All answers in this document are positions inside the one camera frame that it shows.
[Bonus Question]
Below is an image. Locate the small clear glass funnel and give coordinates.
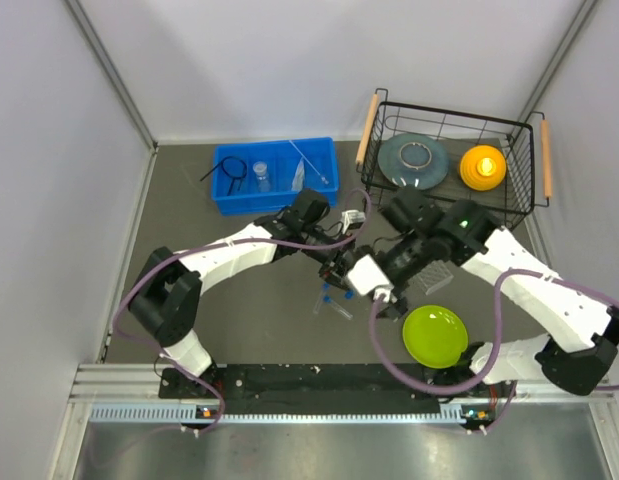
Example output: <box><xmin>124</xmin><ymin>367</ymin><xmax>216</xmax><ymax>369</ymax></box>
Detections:
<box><xmin>289</xmin><ymin>140</ymin><xmax>330</xmax><ymax>185</ymax></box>

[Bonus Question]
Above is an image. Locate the clear plastic bag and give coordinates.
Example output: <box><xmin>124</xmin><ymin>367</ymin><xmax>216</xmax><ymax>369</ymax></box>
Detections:
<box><xmin>291</xmin><ymin>159</ymin><xmax>305</xmax><ymax>192</ymax></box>

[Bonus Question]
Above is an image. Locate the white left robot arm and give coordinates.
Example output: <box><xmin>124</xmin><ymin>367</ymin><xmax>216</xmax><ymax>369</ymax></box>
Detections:
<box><xmin>127</xmin><ymin>188</ymin><xmax>366</xmax><ymax>397</ymax></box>

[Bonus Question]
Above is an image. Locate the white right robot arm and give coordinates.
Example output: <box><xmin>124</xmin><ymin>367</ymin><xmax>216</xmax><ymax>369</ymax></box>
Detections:
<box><xmin>374</xmin><ymin>186</ymin><xmax>619</xmax><ymax>396</ymax></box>

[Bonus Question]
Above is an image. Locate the clear test tube rack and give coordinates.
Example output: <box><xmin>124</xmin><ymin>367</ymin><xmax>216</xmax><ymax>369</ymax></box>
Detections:
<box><xmin>415</xmin><ymin>261</ymin><xmax>454</xmax><ymax>295</ymax></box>

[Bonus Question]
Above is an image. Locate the lime green plate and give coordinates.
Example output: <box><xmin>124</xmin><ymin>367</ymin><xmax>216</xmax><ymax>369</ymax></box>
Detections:
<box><xmin>402</xmin><ymin>305</ymin><xmax>469</xmax><ymax>369</ymax></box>

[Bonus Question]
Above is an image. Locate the blue-grey ceramic plate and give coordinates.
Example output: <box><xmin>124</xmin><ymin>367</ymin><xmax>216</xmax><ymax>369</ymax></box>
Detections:
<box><xmin>377</xmin><ymin>133</ymin><xmax>450</xmax><ymax>190</ymax></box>

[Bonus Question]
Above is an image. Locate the orange collapsible funnel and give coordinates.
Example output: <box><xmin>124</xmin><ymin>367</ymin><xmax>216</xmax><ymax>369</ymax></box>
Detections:
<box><xmin>459</xmin><ymin>145</ymin><xmax>507</xmax><ymax>191</ymax></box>

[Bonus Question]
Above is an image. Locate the blue plastic bin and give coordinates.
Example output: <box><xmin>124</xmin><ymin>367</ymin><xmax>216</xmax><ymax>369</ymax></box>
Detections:
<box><xmin>210</xmin><ymin>137</ymin><xmax>340</xmax><ymax>216</ymax></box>

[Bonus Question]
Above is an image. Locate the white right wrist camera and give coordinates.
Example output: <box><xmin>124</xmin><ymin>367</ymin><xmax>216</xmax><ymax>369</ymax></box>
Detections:
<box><xmin>345</xmin><ymin>254</ymin><xmax>394</xmax><ymax>303</ymax></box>

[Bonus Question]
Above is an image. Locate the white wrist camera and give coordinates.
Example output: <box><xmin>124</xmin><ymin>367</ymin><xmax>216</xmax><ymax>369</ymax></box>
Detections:
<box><xmin>345</xmin><ymin>254</ymin><xmax>394</xmax><ymax>303</ymax></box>
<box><xmin>340</xmin><ymin>210</ymin><xmax>366</xmax><ymax>234</ymax></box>

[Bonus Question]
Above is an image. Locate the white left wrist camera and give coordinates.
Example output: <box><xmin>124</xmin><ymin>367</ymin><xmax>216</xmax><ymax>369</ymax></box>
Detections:
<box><xmin>340</xmin><ymin>210</ymin><xmax>366</xmax><ymax>234</ymax></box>

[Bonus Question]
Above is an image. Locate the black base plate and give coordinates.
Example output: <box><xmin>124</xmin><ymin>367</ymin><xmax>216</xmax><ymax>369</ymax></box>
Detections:
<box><xmin>158</xmin><ymin>363</ymin><xmax>465</xmax><ymax>415</ymax></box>

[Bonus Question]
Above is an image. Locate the black wire basket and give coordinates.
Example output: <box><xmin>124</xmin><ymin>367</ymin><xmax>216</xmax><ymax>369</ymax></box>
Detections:
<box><xmin>356</xmin><ymin>88</ymin><xmax>553</xmax><ymax>228</ymax></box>

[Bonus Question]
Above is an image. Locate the black ring stand clamp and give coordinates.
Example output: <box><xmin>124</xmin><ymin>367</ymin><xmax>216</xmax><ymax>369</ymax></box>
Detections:
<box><xmin>199</xmin><ymin>155</ymin><xmax>247</xmax><ymax>196</ymax></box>

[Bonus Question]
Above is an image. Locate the grey slotted cable duct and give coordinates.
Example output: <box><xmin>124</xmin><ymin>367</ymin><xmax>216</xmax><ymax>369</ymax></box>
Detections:
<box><xmin>89</xmin><ymin>402</ymin><xmax>478</xmax><ymax>425</ymax></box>

